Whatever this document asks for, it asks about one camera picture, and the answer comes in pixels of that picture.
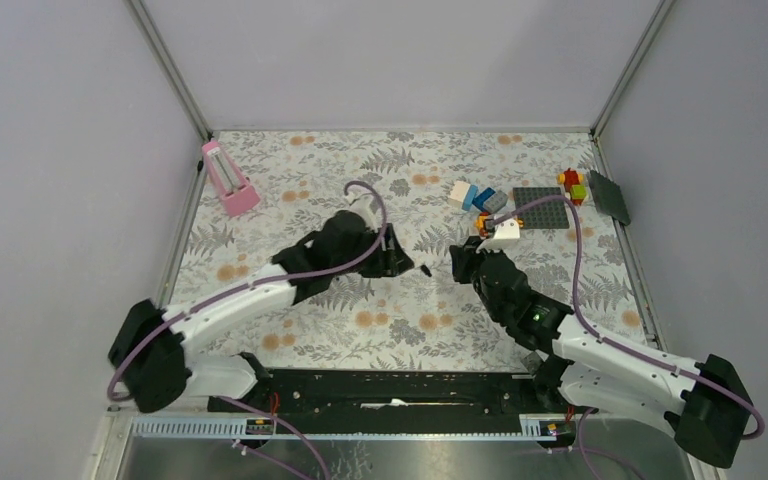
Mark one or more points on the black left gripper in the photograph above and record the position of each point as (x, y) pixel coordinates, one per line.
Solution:
(389, 262)

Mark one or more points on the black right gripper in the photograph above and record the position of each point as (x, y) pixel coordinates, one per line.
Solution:
(464, 256)

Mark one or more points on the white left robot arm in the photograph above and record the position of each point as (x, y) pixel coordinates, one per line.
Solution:
(156, 355)

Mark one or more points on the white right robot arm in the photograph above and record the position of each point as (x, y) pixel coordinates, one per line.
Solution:
(703, 406)

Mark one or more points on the orange toy car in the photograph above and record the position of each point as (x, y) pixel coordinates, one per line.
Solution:
(487, 224)

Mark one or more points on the grey lego baseplate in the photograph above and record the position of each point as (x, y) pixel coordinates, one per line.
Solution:
(550, 215)

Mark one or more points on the pink metronome box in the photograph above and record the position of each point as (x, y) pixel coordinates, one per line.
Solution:
(235, 192)

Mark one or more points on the floral table mat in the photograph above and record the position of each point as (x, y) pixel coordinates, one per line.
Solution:
(413, 322)

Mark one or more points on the grey toy brick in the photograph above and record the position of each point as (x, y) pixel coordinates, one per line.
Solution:
(495, 202)

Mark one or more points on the white and blue brick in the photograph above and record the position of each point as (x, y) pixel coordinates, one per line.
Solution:
(461, 195)

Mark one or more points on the blue toy brick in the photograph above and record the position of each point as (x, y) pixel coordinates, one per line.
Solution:
(482, 200)

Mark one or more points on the red yellow green brick stack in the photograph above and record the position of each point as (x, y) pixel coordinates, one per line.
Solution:
(573, 183)

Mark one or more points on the dark grey lego plate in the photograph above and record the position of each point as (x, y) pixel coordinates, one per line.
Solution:
(608, 198)

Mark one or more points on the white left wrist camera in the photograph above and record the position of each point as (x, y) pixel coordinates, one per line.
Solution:
(368, 213)

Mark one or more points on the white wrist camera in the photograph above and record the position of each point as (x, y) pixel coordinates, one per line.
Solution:
(503, 236)
(368, 213)

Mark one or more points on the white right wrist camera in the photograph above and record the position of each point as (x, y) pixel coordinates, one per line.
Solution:
(503, 236)

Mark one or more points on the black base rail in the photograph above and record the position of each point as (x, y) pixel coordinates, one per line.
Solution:
(405, 400)

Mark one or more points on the white cable duct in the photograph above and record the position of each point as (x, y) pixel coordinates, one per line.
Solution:
(256, 428)

